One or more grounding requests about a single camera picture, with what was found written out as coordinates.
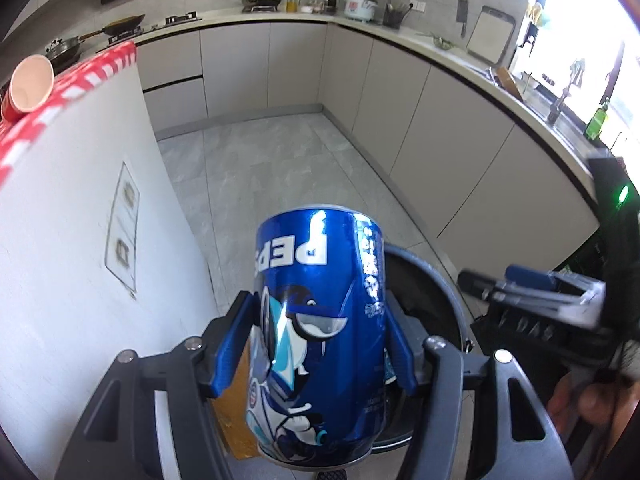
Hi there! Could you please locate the blue Pepsi can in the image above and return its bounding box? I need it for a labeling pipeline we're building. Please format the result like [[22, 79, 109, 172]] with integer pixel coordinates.
[[245, 205, 386, 470]]

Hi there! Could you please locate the black trash bin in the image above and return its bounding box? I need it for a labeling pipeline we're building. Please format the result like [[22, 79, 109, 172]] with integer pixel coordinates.
[[372, 244, 472, 454]]

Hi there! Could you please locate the person's hand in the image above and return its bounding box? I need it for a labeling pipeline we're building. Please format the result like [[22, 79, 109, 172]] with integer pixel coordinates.
[[547, 374, 639, 438]]

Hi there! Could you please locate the white cutting board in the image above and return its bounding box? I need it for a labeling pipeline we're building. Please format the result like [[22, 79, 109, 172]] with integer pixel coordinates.
[[466, 6, 516, 66]]

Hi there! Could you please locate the cleaver knife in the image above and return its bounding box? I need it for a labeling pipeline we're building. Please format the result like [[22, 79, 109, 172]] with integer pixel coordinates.
[[456, 0, 469, 39]]

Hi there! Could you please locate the utensil holder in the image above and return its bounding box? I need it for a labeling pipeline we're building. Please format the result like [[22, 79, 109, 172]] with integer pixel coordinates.
[[382, 0, 413, 29]]

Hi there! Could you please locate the red checkered tablecloth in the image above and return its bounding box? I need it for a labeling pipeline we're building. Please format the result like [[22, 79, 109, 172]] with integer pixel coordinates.
[[1, 40, 137, 184]]

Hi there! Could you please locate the gas stove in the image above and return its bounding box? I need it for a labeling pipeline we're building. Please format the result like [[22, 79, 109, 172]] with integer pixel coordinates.
[[96, 11, 203, 52]]

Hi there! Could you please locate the white rice cooker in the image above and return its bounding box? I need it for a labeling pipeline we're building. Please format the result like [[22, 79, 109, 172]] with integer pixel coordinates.
[[344, 0, 378, 23]]

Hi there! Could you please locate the wok on stove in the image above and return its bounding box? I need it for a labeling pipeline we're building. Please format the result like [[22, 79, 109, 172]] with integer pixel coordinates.
[[78, 14, 145, 41]]

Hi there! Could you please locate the orange oil bottle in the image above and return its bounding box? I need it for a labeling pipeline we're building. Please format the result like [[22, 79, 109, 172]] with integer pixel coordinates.
[[285, 0, 300, 13]]

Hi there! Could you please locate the red paper cup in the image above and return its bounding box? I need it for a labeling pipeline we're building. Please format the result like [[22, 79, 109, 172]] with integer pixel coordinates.
[[1, 54, 54, 124]]

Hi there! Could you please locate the black lidded pan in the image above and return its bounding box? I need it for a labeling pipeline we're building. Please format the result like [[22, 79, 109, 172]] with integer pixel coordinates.
[[46, 37, 82, 67]]

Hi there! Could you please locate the wall socket panel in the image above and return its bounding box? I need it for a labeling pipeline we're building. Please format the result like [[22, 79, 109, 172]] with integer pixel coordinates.
[[104, 164, 140, 294]]

